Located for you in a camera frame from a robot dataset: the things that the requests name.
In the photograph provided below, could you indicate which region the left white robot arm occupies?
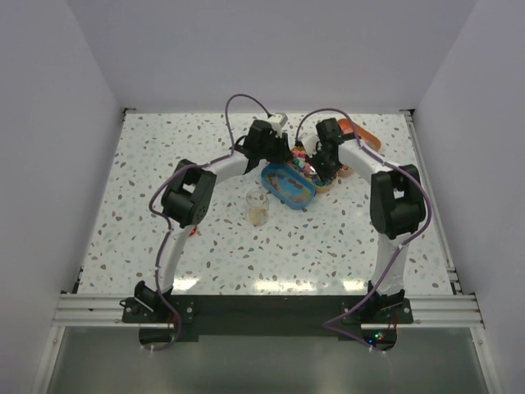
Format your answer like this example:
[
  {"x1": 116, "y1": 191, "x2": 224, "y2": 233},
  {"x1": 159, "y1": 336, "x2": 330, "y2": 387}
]
[{"x1": 134, "y1": 113, "x2": 290, "y2": 322}]

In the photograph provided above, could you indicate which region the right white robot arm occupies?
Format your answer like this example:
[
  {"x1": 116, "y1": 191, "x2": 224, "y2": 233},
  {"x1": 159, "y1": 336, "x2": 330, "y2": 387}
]
[{"x1": 302, "y1": 118, "x2": 428, "y2": 323}]

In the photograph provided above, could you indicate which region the pink oval lollipop tray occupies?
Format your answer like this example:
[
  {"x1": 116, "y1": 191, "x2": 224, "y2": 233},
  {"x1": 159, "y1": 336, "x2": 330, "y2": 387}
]
[{"x1": 337, "y1": 165, "x2": 354, "y2": 177}]

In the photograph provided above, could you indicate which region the yellow oval candy tray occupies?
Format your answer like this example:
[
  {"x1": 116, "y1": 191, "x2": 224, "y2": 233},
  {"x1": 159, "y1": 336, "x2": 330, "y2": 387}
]
[{"x1": 287, "y1": 146, "x2": 337, "y2": 194}]

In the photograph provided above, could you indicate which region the blue oval candy tray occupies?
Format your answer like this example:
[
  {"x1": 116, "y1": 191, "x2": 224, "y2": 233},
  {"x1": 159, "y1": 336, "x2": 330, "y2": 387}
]
[{"x1": 261, "y1": 163, "x2": 316, "y2": 210}]

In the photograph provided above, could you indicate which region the orange oval candy tray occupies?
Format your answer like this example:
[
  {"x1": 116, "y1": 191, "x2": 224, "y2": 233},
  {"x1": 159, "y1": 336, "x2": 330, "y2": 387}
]
[{"x1": 337, "y1": 118, "x2": 381, "y2": 152}]

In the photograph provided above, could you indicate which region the clear glass jar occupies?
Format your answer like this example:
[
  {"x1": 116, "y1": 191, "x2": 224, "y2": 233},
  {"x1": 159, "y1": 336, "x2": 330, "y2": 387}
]
[{"x1": 245, "y1": 188, "x2": 269, "y2": 227}]

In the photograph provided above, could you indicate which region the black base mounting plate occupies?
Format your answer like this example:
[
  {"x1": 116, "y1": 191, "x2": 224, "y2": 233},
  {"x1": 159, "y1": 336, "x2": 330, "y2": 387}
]
[{"x1": 120, "y1": 295, "x2": 414, "y2": 350}]

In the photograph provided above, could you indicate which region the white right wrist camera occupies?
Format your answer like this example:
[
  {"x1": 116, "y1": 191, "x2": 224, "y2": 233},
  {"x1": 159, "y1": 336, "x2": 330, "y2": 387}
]
[{"x1": 300, "y1": 134, "x2": 319, "y2": 157}]

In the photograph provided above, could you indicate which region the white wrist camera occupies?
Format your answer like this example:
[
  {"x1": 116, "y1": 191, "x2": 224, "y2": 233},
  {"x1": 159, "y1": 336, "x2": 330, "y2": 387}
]
[
  {"x1": 300, "y1": 134, "x2": 319, "y2": 157},
  {"x1": 267, "y1": 113, "x2": 288, "y2": 138}
]

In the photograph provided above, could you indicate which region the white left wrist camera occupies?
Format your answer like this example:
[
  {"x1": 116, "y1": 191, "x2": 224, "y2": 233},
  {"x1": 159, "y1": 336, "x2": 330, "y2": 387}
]
[{"x1": 267, "y1": 113, "x2": 288, "y2": 138}]

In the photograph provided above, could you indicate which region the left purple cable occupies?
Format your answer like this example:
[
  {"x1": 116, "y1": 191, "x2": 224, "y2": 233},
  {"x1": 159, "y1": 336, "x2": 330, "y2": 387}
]
[{"x1": 148, "y1": 94, "x2": 276, "y2": 352}]

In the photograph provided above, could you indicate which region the purple cable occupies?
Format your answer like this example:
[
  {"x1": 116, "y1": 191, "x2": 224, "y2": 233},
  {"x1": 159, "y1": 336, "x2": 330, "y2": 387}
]
[
  {"x1": 148, "y1": 94, "x2": 276, "y2": 352},
  {"x1": 294, "y1": 107, "x2": 434, "y2": 350}
]

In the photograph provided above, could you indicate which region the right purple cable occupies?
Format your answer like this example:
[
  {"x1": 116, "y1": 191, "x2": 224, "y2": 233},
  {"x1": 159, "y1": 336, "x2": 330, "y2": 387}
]
[{"x1": 294, "y1": 107, "x2": 434, "y2": 350}]

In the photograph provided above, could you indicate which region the aluminium frame rail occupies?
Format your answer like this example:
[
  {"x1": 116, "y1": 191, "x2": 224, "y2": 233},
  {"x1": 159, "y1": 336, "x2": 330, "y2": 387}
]
[{"x1": 52, "y1": 292, "x2": 485, "y2": 377}]

